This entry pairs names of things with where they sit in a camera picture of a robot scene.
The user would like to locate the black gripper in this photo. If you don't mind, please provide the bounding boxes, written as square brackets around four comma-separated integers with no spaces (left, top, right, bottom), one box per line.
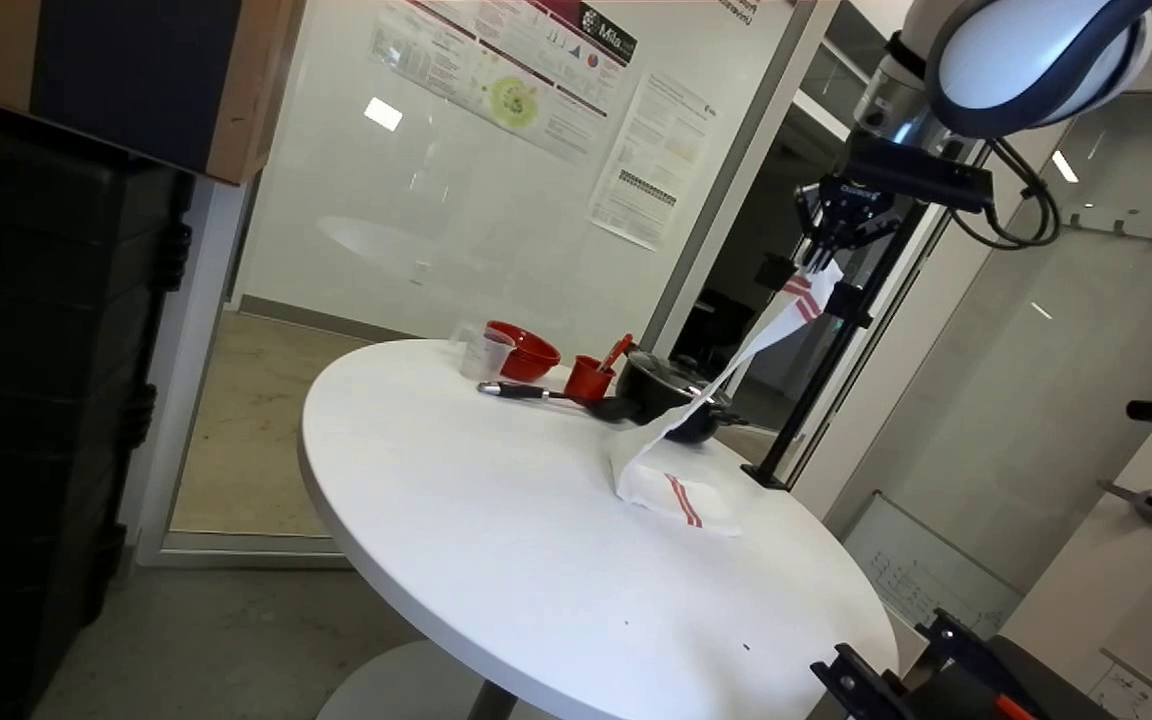
[797,177,891,276]

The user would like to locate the white towel with red stripes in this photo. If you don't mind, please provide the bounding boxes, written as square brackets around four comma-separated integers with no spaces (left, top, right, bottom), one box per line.
[605,257,850,540]

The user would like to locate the black stand pole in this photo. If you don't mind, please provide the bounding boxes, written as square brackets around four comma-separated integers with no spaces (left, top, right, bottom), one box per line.
[745,198,952,494]

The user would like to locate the white text paper sheet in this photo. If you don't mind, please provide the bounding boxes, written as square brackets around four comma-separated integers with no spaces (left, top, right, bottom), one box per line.
[589,74,719,251]

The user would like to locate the black cooking pot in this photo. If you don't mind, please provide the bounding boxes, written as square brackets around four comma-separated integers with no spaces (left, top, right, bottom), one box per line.
[613,351,739,447]

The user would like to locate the red measuring cup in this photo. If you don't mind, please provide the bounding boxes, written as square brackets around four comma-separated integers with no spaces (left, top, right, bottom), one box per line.
[560,333,640,409]

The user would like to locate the red bowl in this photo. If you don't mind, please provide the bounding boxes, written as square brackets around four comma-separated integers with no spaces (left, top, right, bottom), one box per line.
[483,316,564,383]

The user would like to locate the black spatula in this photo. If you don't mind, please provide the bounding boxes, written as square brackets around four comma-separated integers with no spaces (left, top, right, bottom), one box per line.
[473,375,568,406]

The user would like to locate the clear plastic cup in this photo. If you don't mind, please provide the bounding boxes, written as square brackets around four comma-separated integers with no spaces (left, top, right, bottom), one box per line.
[454,320,514,383]

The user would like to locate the black orange bar clamp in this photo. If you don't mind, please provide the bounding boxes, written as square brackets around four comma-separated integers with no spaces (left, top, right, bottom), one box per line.
[809,639,928,720]
[912,608,1050,720]

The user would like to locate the large cardboard box dark print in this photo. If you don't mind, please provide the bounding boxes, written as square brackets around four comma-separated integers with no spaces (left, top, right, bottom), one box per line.
[0,0,308,188]

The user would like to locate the black cabinet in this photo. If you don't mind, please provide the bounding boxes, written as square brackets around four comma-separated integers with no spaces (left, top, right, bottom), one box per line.
[0,85,191,720]

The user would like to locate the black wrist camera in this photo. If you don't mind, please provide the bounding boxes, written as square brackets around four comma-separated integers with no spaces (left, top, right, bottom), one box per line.
[850,137,996,212]

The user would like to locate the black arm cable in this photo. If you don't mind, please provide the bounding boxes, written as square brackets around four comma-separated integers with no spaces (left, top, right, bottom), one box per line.
[984,134,1069,257]

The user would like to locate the white table pedestal base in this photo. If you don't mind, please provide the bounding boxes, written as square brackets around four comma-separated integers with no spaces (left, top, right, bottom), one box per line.
[314,637,527,720]

